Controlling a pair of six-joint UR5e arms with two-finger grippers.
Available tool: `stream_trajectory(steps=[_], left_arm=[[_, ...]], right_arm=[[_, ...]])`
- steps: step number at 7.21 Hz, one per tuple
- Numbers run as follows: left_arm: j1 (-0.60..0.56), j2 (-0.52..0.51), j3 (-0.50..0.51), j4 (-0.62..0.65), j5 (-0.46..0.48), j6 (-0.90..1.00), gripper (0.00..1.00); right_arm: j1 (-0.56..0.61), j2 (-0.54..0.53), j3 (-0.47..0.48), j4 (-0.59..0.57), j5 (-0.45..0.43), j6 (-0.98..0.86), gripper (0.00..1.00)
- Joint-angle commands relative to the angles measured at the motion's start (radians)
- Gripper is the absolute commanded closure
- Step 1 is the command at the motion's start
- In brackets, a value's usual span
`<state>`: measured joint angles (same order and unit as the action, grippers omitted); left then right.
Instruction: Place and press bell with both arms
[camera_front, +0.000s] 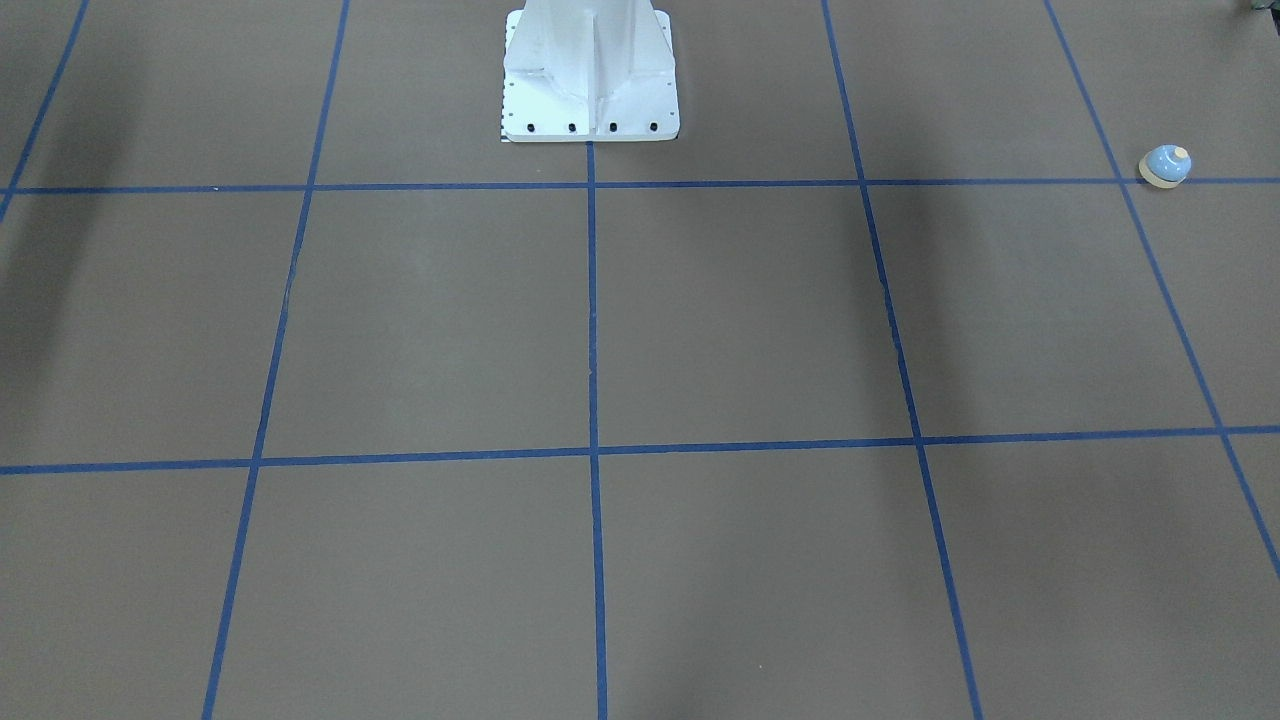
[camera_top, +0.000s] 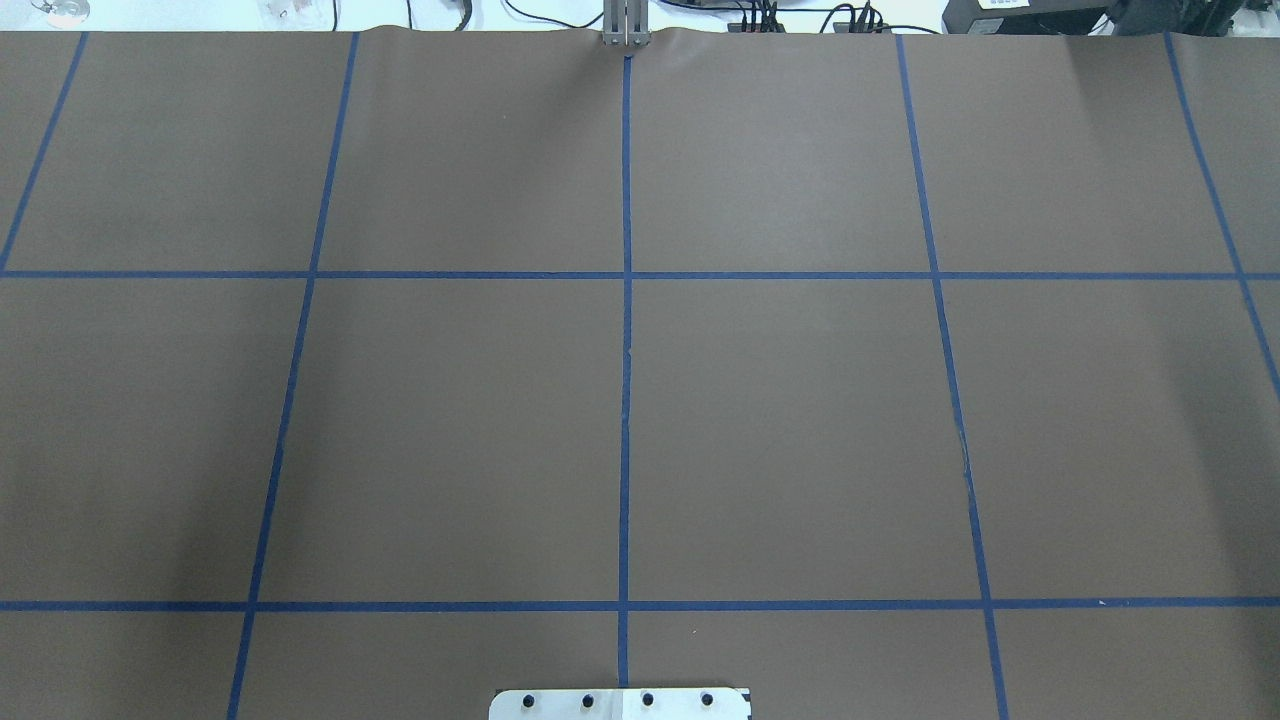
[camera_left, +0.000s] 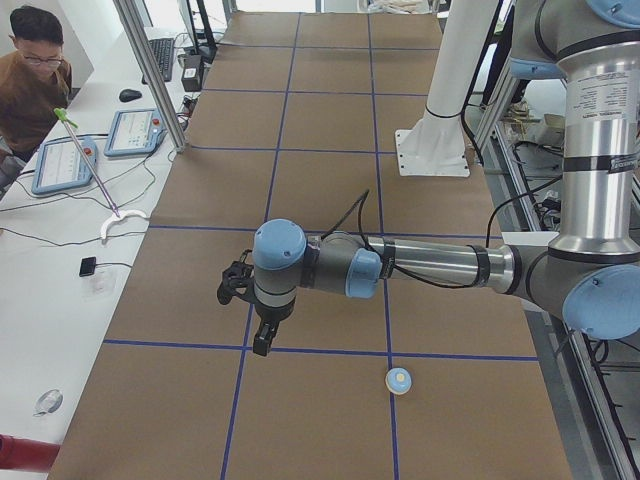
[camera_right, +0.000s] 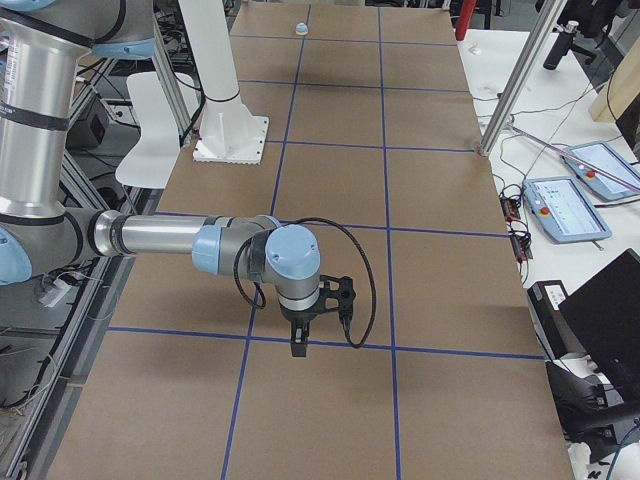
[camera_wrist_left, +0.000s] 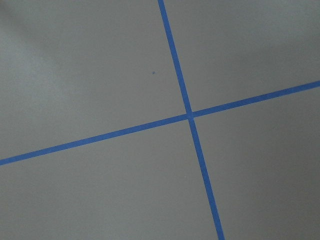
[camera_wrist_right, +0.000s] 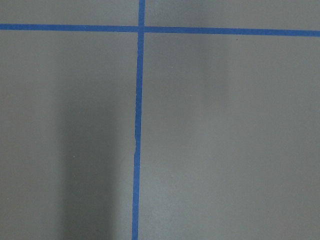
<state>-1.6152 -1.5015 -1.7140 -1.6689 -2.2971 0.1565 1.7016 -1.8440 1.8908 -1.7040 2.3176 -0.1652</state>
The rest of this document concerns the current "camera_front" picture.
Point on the blue call bell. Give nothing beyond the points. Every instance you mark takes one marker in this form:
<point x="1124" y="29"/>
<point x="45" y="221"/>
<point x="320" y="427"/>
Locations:
<point x="1165" y="167"/>

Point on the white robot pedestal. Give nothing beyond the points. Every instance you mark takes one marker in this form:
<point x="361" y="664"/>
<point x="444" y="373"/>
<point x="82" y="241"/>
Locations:
<point x="589" y="71"/>

